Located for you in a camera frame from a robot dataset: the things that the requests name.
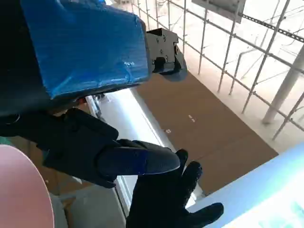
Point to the white mesh front cabinet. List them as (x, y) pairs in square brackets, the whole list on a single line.
[(123, 114)]

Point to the pink bowl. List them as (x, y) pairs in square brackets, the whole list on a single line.
[(19, 190)]

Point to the white round post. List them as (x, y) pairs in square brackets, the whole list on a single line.
[(282, 92)]

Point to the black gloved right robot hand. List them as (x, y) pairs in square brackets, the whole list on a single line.
[(161, 202)]

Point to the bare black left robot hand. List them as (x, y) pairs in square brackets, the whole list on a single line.
[(83, 47)]

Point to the grey hanging sign plate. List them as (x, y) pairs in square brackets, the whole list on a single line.
[(221, 8)]

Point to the green cutting mat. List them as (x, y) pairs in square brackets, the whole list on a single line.
[(273, 197)]

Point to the white metal grid rack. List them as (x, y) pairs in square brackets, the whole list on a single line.
[(237, 47)]

